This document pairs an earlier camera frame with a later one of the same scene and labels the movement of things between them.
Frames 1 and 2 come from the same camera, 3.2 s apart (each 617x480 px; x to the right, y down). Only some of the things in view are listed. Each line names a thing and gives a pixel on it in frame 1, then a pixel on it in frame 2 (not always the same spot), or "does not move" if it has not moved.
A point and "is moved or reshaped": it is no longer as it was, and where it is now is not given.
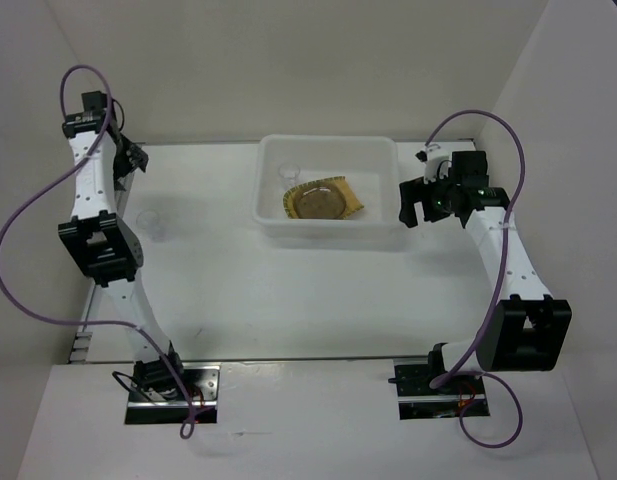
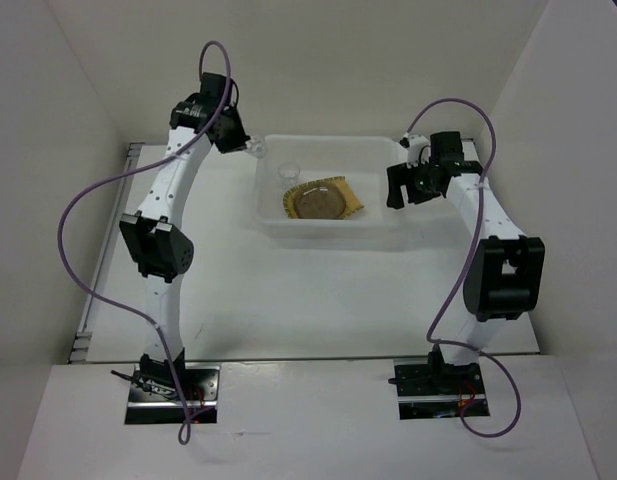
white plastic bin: (370, 164) does not move
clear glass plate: (320, 203) does not move
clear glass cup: (289, 172) does not move
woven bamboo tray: (328, 198) does not move
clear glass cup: (149, 219) is moved or reshaped
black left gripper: (136, 155) to (238, 142)
